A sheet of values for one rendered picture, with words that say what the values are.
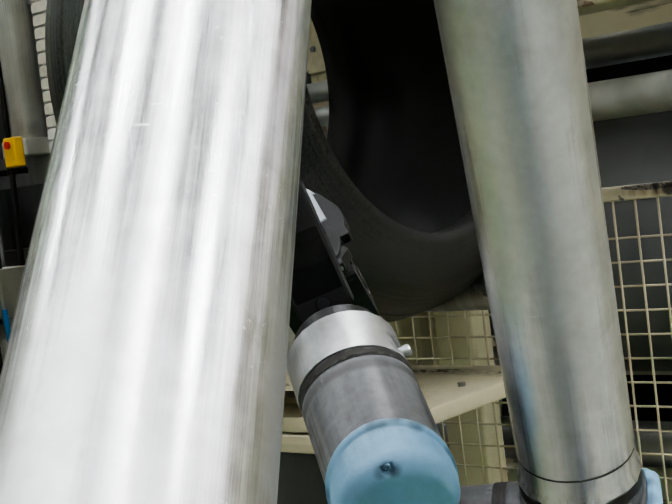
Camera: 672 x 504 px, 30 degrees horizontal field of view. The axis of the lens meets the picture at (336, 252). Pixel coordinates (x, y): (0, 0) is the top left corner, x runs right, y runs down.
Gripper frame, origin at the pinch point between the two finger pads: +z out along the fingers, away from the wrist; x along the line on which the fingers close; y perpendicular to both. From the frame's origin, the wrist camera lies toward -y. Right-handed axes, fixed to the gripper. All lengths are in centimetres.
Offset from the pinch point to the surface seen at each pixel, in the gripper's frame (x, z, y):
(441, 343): 5, 45, 73
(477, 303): 12.2, 11.6, 35.9
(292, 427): -9.9, -6.3, 22.1
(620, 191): 34, 22, 40
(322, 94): 6, 62, 34
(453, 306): 9.5, 13.9, 36.9
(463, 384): 6.7, 3.0, 37.7
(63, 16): -11.9, 22.8, -13.4
